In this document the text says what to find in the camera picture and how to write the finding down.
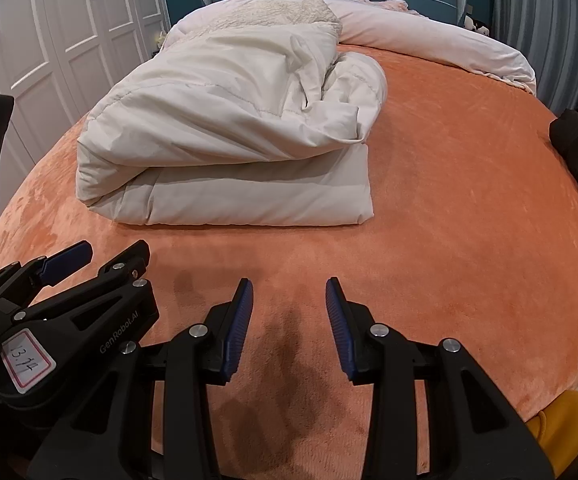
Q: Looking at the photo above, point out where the orange plush bed blanket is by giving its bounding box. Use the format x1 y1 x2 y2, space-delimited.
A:
0 42 578 466

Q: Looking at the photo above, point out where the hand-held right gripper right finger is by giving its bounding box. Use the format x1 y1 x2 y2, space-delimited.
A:
324 276 556 480

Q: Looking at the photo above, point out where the cream padded coat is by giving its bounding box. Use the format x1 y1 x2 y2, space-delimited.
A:
75 0 389 227

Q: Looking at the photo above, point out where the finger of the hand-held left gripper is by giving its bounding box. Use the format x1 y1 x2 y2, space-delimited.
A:
0 239 161 399
0 240 94 311

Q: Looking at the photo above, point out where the grey curtain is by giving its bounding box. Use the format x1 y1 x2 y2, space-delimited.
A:
489 0 578 111

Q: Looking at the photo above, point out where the yellow cloth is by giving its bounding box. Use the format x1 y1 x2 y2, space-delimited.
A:
524 389 578 480

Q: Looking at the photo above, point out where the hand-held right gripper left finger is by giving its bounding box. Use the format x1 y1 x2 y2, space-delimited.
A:
28 277 255 480

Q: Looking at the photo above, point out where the white panelled wardrobe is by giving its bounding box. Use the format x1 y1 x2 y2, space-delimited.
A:
0 0 170 186

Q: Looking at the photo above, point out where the small plush toy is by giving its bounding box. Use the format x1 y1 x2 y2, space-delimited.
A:
462 15 492 37

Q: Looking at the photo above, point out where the pale pink duvet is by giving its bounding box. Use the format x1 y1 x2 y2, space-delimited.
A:
161 0 537 97

